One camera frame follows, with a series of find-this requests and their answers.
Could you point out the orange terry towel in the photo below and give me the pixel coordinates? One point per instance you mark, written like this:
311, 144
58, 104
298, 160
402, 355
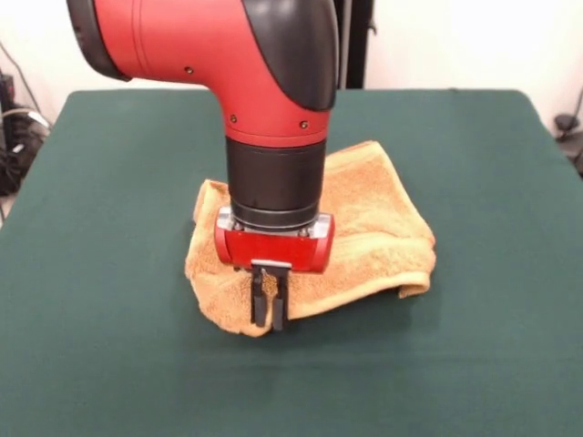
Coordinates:
364, 227

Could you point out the dark green table cloth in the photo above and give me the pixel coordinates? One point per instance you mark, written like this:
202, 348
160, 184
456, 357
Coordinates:
136, 318

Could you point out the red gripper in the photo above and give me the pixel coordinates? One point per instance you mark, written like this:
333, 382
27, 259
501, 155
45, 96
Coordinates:
273, 249

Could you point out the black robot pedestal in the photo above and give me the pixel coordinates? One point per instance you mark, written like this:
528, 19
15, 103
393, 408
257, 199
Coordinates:
357, 45

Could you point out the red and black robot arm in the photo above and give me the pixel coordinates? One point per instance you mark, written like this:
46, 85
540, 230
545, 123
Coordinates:
205, 45

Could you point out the black wall adapter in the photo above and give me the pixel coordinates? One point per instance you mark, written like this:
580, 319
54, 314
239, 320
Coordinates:
7, 86

